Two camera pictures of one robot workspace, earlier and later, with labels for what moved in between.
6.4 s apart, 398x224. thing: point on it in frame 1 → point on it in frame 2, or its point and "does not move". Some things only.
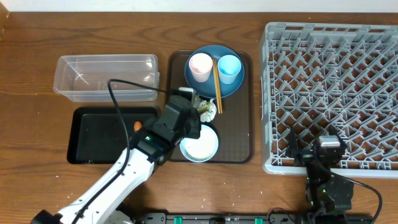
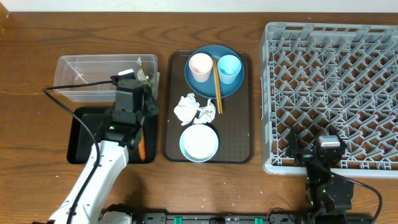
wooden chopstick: [218, 84] does not move
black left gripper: [197, 122] → [150, 98]
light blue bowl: [202, 149] does not move
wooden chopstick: [216, 86] does not move
